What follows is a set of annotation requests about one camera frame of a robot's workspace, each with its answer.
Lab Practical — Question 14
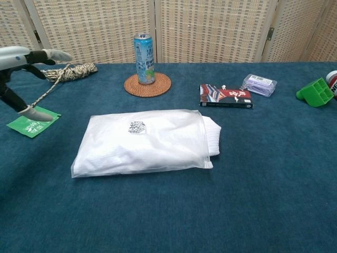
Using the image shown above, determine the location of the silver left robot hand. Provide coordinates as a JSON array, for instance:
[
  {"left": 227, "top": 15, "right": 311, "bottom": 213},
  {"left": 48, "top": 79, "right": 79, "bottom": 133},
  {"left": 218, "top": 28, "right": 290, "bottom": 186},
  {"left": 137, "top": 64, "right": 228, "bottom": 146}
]
[{"left": 0, "top": 46, "right": 72, "bottom": 122}]

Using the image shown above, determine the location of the white garment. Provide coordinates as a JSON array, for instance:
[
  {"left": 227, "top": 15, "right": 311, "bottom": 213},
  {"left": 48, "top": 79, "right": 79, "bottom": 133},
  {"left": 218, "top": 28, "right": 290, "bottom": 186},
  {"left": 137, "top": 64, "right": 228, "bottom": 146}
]
[{"left": 75, "top": 106, "right": 222, "bottom": 174}]

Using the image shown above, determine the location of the green sachet packet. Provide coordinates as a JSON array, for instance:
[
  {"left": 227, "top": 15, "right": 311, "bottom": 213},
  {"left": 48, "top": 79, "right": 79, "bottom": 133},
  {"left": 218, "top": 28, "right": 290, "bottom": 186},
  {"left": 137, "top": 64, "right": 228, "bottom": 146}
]
[{"left": 6, "top": 106, "right": 62, "bottom": 139}]

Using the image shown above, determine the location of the blue drink can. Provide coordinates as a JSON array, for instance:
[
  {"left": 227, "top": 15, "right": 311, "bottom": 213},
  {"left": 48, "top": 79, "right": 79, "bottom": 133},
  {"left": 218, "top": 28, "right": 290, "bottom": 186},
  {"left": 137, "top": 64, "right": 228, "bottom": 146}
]
[{"left": 133, "top": 33, "right": 156, "bottom": 85}]

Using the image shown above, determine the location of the round woven coaster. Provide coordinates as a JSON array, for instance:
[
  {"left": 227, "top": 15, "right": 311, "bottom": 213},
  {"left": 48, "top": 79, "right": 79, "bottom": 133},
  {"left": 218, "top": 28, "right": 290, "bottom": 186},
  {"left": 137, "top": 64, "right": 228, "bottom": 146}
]
[{"left": 124, "top": 73, "right": 172, "bottom": 98}]

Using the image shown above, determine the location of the woven folding screen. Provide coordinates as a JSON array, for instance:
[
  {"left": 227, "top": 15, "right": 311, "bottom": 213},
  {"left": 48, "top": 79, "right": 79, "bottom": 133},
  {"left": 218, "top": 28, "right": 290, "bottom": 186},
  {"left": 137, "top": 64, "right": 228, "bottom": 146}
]
[{"left": 0, "top": 0, "right": 337, "bottom": 65}]

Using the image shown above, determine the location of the black and red card box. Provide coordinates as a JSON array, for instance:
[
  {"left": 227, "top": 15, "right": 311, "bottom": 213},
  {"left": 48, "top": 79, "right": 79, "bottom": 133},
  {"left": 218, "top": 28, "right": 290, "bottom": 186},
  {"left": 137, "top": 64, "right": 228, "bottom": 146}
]
[{"left": 197, "top": 83, "right": 254, "bottom": 110}]

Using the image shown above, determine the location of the clear purple plastic case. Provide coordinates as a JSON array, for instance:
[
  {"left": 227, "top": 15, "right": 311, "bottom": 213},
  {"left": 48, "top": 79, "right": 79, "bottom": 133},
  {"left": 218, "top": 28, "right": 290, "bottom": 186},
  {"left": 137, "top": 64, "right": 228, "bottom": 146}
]
[{"left": 242, "top": 74, "right": 278, "bottom": 99}]

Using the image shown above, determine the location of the green plastic grid block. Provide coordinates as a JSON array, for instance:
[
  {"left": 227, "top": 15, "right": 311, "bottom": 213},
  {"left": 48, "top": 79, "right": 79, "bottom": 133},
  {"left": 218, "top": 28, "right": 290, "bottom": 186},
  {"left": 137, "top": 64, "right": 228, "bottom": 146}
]
[{"left": 296, "top": 77, "right": 335, "bottom": 108}]

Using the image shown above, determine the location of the red juice bottle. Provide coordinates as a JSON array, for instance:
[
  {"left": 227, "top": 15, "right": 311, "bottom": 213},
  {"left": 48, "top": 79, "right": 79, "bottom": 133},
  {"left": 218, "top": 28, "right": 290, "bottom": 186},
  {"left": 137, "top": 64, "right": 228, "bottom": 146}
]
[{"left": 325, "top": 70, "right": 337, "bottom": 101}]

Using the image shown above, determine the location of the beige braided rope bundle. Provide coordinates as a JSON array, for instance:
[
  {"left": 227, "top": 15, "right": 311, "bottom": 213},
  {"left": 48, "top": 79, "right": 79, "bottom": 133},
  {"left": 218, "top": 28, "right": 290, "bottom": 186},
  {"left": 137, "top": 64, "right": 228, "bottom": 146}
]
[{"left": 26, "top": 62, "right": 98, "bottom": 109}]

